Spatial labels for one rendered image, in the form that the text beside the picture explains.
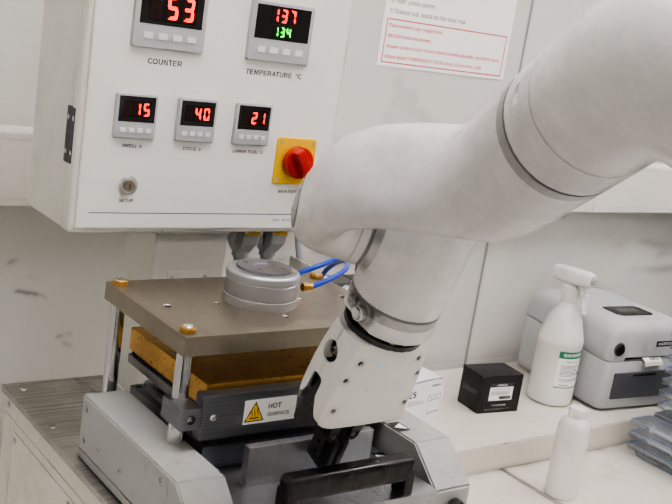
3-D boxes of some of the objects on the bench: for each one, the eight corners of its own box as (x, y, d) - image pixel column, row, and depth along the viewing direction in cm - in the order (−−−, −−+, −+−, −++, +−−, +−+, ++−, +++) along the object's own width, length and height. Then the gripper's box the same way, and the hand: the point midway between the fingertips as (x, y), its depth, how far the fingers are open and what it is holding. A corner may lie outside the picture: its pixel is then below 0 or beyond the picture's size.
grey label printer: (511, 366, 202) (528, 283, 198) (584, 361, 213) (601, 283, 209) (599, 415, 182) (619, 325, 178) (676, 408, 192) (696, 322, 188)
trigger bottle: (517, 394, 186) (543, 263, 181) (543, 387, 192) (569, 260, 186) (556, 411, 180) (584, 276, 175) (582, 404, 186) (610, 273, 180)
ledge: (225, 420, 166) (229, 394, 165) (566, 374, 217) (570, 354, 216) (332, 503, 143) (337, 474, 142) (685, 431, 194) (691, 409, 193)
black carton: (456, 400, 178) (463, 363, 177) (496, 397, 183) (503, 361, 181) (476, 414, 173) (483, 376, 172) (517, 411, 178) (524, 374, 176)
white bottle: (572, 505, 155) (592, 416, 151) (540, 495, 156) (559, 407, 153) (578, 493, 159) (597, 407, 156) (547, 483, 161) (565, 398, 158)
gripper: (428, 284, 97) (361, 425, 106) (299, 290, 89) (238, 444, 97) (473, 334, 93) (399, 477, 101) (342, 346, 84) (273, 502, 92)
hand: (327, 446), depth 98 cm, fingers closed, pressing on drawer
